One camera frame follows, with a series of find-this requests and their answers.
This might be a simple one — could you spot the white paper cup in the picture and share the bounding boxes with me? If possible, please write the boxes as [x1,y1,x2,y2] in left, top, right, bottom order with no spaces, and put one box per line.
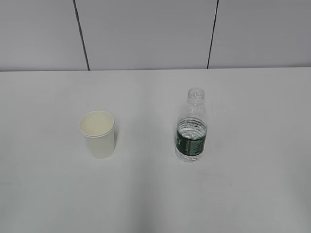
[79,111,115,159]

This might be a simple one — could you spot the clear water bottle green label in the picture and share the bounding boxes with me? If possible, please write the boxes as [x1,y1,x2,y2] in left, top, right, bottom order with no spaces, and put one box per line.
[175,87,207,163]

